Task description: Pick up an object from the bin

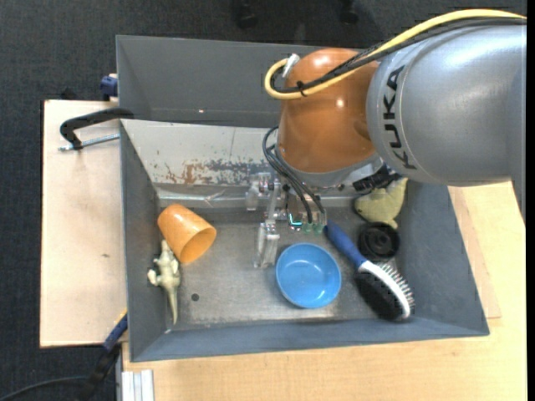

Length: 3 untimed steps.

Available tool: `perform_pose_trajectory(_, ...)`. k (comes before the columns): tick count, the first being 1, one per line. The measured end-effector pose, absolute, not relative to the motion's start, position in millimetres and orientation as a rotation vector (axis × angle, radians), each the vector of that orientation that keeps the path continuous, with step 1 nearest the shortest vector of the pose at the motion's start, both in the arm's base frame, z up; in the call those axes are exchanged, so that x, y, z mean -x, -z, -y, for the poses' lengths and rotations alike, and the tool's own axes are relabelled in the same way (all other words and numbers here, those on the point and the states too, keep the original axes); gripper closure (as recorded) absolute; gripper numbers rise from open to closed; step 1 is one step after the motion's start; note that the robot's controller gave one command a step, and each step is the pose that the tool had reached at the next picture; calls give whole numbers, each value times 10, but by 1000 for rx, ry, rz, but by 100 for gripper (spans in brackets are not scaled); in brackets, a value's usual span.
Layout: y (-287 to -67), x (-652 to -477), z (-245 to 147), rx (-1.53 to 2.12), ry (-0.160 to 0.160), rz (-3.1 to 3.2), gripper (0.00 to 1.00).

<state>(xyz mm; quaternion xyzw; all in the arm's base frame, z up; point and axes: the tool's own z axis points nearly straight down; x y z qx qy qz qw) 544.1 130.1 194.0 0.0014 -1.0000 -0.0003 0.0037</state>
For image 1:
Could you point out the blue bowl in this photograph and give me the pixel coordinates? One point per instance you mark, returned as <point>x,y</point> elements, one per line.
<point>307,276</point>

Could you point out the orange plastic cup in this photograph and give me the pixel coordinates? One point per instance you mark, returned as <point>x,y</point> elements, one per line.
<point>184,232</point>

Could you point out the grey metal bin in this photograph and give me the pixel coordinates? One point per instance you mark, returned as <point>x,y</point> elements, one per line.
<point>234,282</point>

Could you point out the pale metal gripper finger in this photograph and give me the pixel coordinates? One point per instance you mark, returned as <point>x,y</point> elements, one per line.
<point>259,194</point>
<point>266,245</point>

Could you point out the pale yellow plush toy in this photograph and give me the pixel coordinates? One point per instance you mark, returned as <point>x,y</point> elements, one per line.
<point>382,207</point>

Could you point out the black round cap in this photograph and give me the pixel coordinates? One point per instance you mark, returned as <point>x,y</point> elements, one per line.
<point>379,241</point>

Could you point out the pale green toy dinosaur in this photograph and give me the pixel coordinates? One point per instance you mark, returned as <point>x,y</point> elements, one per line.
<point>168,272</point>

